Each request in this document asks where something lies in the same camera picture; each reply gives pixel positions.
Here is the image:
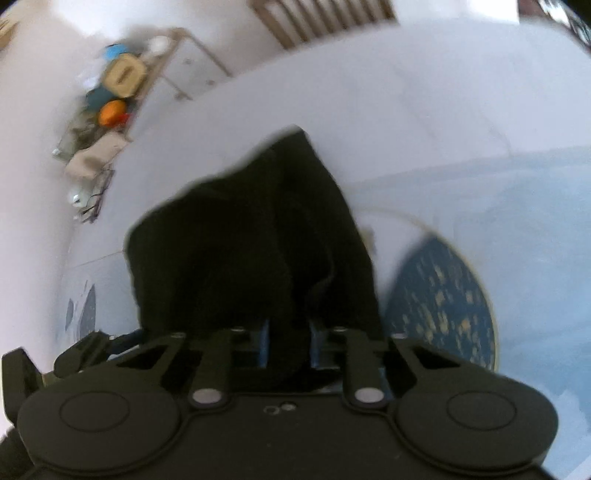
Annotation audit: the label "beige box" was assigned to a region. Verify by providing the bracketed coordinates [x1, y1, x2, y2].
[64, 133, 129, 182]

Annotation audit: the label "orange round object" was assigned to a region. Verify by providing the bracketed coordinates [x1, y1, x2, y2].
[98, 98, 129, 128]

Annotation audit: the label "tan rounded container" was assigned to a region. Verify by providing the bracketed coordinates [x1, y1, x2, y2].
[102, 52, 147, 97]

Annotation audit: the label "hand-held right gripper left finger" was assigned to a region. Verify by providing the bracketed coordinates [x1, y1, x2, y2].
[115, 320, 271, 411]

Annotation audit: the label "teal object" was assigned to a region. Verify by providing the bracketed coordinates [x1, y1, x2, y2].
[84, 87, 113, 112]

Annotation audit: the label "blue printed table mat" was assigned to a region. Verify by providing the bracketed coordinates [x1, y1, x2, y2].
[55, 147, 591, 480]

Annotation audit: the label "black pants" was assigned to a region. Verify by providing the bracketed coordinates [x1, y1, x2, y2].
[126, 124, 385, 394]

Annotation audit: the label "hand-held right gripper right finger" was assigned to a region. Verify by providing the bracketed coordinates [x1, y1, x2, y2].
[308, 320, 469, 411]

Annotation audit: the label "black sweatpants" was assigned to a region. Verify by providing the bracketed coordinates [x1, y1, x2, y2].
[69, 18, 591, 268]

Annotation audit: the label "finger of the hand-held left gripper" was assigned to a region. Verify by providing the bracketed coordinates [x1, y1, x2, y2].
[52, 330, 155, 378]

